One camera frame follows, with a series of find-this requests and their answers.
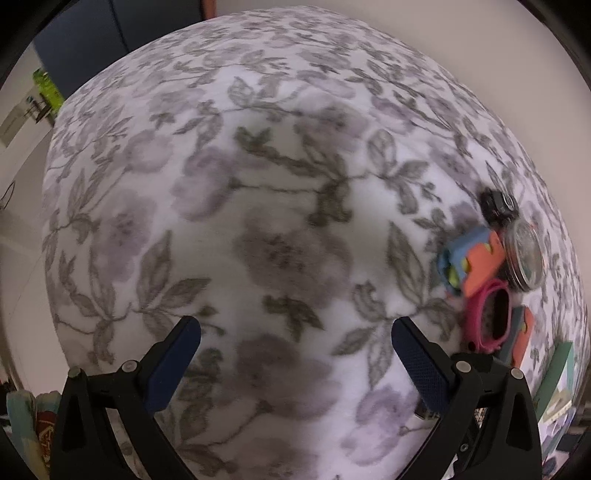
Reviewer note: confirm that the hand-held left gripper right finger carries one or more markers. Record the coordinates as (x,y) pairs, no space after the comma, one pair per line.
(422,364)

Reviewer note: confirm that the orange and blue popsicle toy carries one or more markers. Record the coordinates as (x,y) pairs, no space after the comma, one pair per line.
(480,265)

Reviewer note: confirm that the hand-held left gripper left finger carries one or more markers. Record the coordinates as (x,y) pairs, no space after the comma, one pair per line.
(171,364)

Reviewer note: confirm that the dark blue door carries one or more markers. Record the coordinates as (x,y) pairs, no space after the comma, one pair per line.
(106,37)

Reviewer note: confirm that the colourful folded cloth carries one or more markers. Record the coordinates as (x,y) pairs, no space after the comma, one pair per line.
(27,429)

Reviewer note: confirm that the grey floral blanket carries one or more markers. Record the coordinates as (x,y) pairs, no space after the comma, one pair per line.
(258,194)

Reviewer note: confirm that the green bottle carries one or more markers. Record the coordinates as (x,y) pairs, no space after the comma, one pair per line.
(48,90)

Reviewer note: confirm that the green picture book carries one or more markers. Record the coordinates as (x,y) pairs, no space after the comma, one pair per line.
(554,374)

